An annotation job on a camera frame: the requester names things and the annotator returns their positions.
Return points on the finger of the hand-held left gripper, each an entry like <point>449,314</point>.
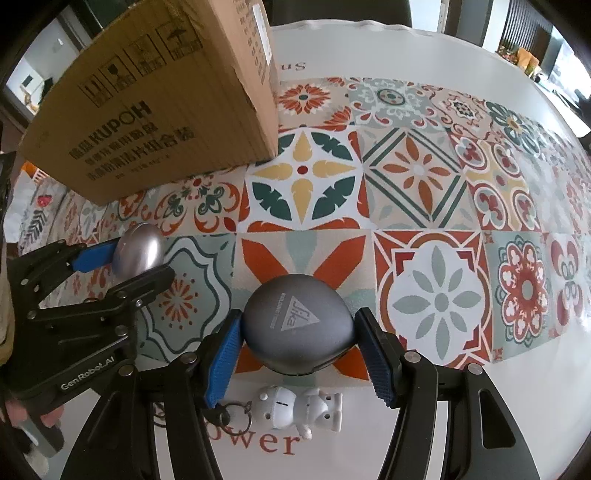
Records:
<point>147,281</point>
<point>94,258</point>

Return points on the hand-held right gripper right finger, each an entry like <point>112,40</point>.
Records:
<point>378,360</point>

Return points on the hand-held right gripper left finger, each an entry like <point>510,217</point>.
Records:
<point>224,360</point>

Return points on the silver oval case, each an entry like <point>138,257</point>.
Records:
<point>138,249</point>

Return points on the grey round case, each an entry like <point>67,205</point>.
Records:
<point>295,323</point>

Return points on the brown cardboard box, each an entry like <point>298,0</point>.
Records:
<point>138,92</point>

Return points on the person's left hand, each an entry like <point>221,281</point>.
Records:
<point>51,419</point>

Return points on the floral tissue cover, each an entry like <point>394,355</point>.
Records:
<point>37,217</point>

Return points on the white tile-patterned tablecloth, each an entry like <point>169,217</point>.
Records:
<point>415,184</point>

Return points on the dark dining chair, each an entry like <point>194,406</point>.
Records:
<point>341,11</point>

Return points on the orange paper bags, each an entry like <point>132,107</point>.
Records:
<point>526,59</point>

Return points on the television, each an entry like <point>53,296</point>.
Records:
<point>568,64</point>

